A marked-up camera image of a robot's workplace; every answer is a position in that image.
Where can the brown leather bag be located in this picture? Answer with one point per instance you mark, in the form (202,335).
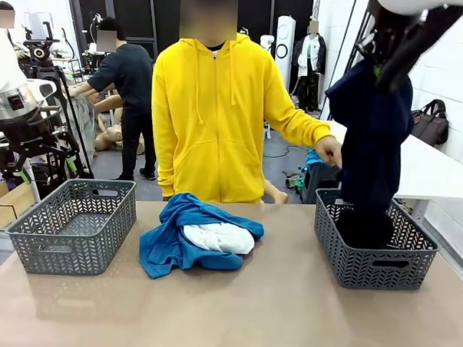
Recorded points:
(429,124)

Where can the dressed mannequin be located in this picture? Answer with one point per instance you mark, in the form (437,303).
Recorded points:
(311,61)

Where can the bystander with black hair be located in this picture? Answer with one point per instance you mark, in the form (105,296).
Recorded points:
(4,6)

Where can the white standing air conditioner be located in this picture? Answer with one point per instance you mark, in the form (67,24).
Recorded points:
(285,49)

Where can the white garment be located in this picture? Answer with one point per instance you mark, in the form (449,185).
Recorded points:
(221,238)

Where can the person's left forearm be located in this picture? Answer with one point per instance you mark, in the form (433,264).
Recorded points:
(299,124)

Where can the person in yellow hoodie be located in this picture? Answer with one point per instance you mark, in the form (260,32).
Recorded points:
(214,123)

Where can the black tripod stand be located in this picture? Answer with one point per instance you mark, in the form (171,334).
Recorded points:
(365,27)

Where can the dark grey stool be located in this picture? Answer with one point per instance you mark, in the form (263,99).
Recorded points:
(319,181)

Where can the person's left hand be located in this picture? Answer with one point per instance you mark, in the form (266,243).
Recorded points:
(329,149)

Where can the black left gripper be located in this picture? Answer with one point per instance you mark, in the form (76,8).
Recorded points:
(29,134)

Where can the blue clothes pile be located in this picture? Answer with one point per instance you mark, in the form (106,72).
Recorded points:
(313,158)

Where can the black camera tripod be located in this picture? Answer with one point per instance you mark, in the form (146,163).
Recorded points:
(47,75)

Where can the white table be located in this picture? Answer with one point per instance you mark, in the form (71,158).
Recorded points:
(431,174)

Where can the person's right forearm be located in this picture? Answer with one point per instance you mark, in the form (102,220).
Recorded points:
(166,163)

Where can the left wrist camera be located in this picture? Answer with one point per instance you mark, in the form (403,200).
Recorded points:
(43,90)

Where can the grey cloth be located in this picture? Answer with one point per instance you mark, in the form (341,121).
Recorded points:
(84,121)

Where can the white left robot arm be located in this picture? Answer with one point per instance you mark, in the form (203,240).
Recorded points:
(9,75)

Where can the black floor bag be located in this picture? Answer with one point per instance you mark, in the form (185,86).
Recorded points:
(46,181)

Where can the bystander in dark shirt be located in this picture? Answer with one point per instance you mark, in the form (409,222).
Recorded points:
(131,84)

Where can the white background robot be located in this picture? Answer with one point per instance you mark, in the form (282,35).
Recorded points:
(91,52)

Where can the green cloth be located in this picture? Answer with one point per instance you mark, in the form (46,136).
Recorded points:
(296,182)

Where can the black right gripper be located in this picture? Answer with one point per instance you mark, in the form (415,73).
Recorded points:
(391,38)

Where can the navy blue garment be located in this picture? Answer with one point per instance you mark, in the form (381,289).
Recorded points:
(371,149)

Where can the wooden board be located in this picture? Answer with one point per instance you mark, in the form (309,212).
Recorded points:
(11,202)

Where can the grey plastic lattice basket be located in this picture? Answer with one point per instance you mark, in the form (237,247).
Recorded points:
(78,251)
(377,272)

